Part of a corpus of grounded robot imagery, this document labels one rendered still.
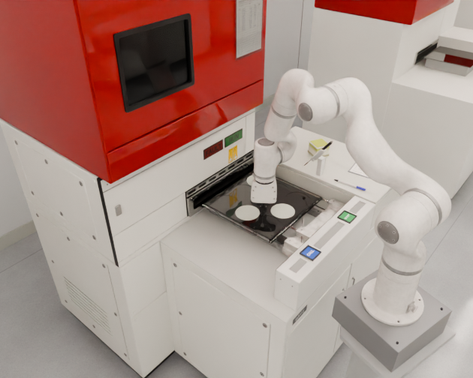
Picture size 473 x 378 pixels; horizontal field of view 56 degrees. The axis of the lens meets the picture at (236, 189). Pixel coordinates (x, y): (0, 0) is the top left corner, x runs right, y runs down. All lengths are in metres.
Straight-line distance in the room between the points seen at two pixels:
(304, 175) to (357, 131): 0.76
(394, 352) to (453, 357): 1.27
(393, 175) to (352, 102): 0.23
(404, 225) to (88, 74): 0.93
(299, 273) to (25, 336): 1.72
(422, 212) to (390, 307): 0.37
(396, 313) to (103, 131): 1.05
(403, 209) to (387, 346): 0.45
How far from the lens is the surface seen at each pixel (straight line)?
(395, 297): 1.44
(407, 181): 1.30
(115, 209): 1.61
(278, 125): 1.50
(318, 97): 1.25
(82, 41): 1.30
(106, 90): 1.36
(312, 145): 2.07
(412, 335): 1.48
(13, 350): 2.74
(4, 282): 3.12
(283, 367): 1.79
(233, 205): 1.87
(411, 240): 1.22
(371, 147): 1.26
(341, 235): 1.68
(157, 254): 1.88
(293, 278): 1.50
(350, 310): 1.50
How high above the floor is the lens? 2.04
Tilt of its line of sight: 35 degrees down
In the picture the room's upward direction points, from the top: straight up
